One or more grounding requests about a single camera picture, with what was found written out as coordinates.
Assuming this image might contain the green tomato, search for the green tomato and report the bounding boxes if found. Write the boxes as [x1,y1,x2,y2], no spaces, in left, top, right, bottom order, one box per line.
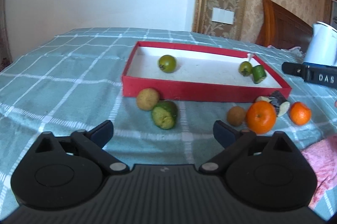
[239,61,253,77]
[158,55,177,73]

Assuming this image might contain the red shallow cardboard box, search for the red shallow cardboard box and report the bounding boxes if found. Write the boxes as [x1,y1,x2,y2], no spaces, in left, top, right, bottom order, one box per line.
[122,41,292,103]

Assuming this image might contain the small orange tangerine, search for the small orange tangerine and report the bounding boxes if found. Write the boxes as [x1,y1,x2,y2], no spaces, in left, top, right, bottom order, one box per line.
[289,102,311,126]

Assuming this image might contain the cut green cucumber piece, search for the cut green cucumber piece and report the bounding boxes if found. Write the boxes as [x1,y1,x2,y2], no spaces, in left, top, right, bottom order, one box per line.
[252,65,267,84]

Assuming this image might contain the brown kiwi fruit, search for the brown kiwi fruit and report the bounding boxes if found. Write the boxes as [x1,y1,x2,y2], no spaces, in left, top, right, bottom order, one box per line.
[227,106,246,127]
[136,88,160,111]

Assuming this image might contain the wooden headboard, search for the wooden headboard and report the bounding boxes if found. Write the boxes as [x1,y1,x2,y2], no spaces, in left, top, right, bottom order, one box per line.
[255,0,313,52]

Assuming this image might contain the white wall switch panel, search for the white wall switch panel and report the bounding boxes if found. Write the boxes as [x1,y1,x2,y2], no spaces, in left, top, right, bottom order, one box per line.
[211,8,235,25]

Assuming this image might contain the dark eggplant piece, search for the dark eggplant piece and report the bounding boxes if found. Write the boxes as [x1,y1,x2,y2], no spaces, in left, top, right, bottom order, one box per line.
[255,90,291,117]

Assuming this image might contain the white electric kettle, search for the white electric kettle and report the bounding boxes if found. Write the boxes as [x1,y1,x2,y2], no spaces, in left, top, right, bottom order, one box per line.
[303,21,337,66]

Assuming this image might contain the crumpled clothes on bed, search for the crumpled clothes on bed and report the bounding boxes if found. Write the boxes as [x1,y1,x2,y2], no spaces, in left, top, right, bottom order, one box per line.
[267,45,306,59]

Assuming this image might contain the large orange tangerine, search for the large orange tangerine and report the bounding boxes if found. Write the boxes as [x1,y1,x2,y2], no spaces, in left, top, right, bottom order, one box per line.
[246,101,277,134]

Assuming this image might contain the pink floral towel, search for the pink floral towel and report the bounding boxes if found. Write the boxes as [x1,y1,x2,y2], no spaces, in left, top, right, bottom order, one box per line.
[301,134,336,209]

